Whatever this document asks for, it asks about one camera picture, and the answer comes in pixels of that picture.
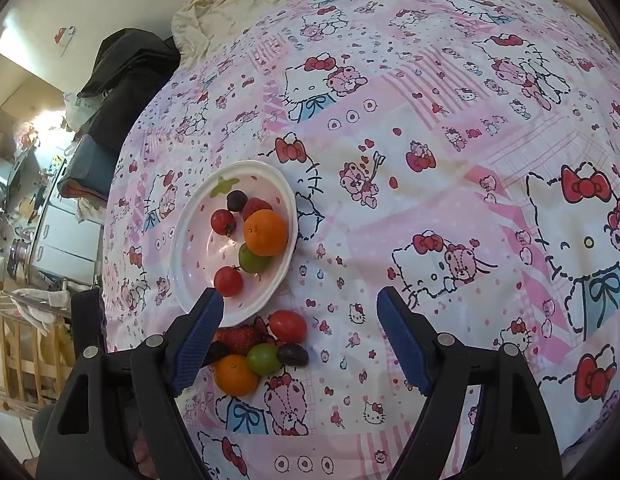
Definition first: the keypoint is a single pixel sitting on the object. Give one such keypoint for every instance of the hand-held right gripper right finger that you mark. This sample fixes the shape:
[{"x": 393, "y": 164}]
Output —
[{"x": 405, "y": 340}]

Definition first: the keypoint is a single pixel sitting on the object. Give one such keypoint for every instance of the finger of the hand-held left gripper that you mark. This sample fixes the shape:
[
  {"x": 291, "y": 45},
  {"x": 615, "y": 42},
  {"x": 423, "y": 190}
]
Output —
[{"x": 88, "y": 320}]

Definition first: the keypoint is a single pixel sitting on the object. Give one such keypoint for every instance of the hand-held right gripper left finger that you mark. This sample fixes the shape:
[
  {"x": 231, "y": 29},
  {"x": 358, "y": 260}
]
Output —
[{"x": 199, "y": 340}]

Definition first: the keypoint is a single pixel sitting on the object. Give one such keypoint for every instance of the red strawberry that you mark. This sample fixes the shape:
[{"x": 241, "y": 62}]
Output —
[
  {"x": 237, "y": 338},
  {"x": 257, "y": 205}
]

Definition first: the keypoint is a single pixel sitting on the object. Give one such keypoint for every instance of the red cherry tomato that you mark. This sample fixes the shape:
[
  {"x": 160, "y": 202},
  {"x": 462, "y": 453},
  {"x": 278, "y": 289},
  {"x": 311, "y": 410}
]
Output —
[
  {"x": 228, "y": 281},
  {"x": 223, "y": 221},
  {"x": 287, "y": 325}
]

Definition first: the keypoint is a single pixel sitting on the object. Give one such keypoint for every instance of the green grape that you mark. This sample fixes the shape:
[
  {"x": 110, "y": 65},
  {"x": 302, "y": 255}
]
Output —
[
  {"x": 264, "y": 358},
  {"x": 250, "y": 260}
]

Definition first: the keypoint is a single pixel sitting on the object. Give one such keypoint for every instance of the pink strawberry print plate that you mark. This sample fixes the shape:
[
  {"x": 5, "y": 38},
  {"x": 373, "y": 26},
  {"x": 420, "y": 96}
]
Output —
[{"x": 199, "y": 260}]

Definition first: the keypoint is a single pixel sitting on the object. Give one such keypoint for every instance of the dark purple grape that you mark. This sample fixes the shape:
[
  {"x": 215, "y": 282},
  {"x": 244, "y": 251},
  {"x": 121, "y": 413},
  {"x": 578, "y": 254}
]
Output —
[
  {"x": 236, "y": 200},
  {"x": 292, "y": 355}
]

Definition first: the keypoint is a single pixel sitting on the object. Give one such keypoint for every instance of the large orange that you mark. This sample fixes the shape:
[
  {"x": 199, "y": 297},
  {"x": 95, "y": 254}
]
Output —
[{"x": 265, "y": 232}]

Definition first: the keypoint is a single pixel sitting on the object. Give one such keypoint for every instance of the white cloth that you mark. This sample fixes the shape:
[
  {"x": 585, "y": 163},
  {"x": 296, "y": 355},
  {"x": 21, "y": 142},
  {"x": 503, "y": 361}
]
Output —
[{"x": 39, "y": 307}]

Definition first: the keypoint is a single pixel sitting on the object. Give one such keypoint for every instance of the wooden rack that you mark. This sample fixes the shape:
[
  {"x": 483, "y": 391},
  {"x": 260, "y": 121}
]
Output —
[{"x": 19, "y": 360}]

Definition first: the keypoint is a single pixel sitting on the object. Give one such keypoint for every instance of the white kitchen cabinet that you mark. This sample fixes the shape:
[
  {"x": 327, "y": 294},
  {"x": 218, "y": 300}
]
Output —
[{"x": 64, "y": 242}]

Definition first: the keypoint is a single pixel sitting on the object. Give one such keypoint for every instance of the white plastic bag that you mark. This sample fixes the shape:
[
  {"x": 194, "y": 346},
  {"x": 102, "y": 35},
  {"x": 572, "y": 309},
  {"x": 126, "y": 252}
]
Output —
[{"x": 78, "y": 107}]

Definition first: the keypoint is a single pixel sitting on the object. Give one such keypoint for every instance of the pink cat print blanket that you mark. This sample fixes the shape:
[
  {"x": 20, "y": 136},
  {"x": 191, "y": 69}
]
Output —
[{"x": 415, "y": 125}]

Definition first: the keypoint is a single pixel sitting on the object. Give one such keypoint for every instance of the black jacket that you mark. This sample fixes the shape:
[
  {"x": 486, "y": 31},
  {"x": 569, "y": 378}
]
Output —
[{"x": 129, "y": 67}]

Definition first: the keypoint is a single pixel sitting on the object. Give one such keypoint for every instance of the cream duvet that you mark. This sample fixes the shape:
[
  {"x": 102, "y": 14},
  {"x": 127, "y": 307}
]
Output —
[{"x": 204, "y": 15}]

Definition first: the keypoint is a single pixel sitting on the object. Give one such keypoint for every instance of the blue bed frame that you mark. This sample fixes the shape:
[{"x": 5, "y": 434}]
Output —
[{"x": 84, "y": 170}]

